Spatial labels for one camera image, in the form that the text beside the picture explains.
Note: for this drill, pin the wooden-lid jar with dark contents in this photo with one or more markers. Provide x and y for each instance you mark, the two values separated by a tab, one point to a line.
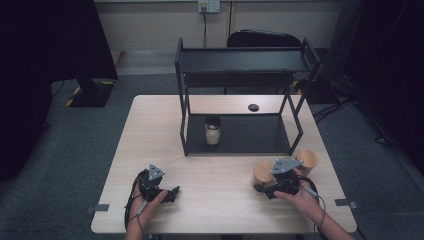
309	160

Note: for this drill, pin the white wall socket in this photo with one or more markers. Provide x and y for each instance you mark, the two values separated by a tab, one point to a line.
209	5

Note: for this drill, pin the black round table grommet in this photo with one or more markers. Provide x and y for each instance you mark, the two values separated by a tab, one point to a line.
253	107

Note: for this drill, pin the black stand base yellow stripes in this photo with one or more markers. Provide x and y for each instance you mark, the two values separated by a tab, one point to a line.
91	93

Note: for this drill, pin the black metal two-tier shelf rack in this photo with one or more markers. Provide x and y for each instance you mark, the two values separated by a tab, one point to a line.
253	133

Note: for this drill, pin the dark curtain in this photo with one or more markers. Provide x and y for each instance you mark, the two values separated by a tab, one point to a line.
390	50
40	66

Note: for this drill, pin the person's left hand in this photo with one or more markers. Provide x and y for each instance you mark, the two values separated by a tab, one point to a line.
146	210

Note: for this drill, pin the person's right hand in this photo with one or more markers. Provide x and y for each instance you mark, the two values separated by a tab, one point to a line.
303	203

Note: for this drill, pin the black chair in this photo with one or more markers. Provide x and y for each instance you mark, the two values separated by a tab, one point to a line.
263	38

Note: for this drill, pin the wooden-lid jar with light contents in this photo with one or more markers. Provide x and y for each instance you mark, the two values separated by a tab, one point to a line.
261	173

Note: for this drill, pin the grey table edge bracket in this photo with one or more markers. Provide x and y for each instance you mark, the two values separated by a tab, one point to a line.
345	202
98	208

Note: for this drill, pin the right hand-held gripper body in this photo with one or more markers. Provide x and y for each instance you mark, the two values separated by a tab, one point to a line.
286	185

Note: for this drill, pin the glass jar with black lid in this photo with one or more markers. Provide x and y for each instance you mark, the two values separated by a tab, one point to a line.
213	131

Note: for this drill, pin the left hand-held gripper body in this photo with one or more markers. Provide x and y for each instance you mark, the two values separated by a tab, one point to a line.
151	185

